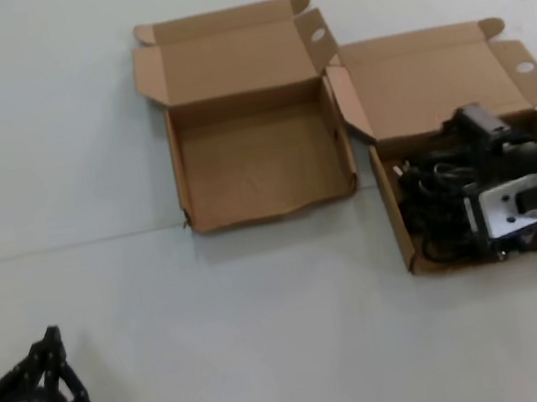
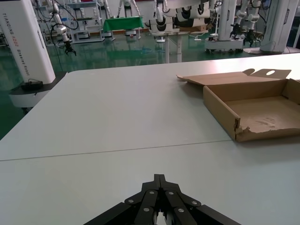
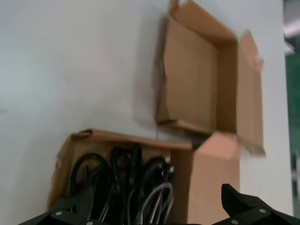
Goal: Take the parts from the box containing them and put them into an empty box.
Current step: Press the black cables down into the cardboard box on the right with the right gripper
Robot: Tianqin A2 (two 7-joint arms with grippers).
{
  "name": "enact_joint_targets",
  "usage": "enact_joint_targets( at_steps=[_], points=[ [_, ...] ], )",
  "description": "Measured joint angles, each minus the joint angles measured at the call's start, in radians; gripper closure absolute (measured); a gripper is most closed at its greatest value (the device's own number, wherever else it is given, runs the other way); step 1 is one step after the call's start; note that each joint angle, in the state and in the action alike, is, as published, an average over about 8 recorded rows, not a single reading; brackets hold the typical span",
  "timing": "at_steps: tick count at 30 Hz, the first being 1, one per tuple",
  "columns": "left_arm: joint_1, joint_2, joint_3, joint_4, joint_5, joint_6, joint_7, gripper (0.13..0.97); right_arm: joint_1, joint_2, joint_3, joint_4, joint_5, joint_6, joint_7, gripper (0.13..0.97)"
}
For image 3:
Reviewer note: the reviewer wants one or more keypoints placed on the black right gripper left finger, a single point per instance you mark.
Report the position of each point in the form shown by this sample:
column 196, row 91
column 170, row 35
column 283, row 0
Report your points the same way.
column 68, row 206

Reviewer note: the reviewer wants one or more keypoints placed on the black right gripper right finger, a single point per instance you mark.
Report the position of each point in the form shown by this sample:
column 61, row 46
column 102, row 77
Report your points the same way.
column 246, row 208

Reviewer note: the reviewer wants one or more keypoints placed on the cardboard box with intact edge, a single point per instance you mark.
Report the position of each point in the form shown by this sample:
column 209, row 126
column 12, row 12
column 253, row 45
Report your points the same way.
column 211, row 175

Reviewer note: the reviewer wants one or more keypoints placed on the cardboard box with torn edge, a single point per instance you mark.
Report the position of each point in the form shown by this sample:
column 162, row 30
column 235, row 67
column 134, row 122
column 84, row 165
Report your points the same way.
column 192, row 82

